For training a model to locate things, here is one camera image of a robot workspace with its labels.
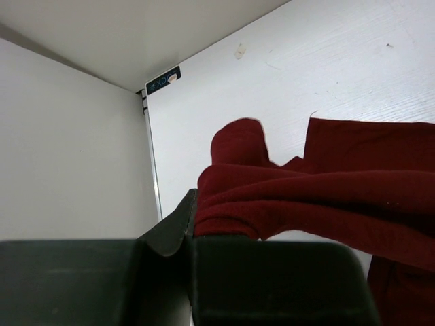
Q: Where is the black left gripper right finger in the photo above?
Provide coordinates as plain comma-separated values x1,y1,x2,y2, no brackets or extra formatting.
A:
192,236,381,325

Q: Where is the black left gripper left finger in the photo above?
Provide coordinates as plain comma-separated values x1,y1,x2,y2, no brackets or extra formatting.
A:
1,189,198,325

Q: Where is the dark logo sticker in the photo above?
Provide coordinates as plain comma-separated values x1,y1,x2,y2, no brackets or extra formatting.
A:
145,66,181,95

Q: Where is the small tape scrap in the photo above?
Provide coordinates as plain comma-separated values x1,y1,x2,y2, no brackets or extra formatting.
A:
234,43,246,60

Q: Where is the dark red t shirt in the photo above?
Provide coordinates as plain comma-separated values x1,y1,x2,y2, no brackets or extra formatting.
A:
194,118,434,325

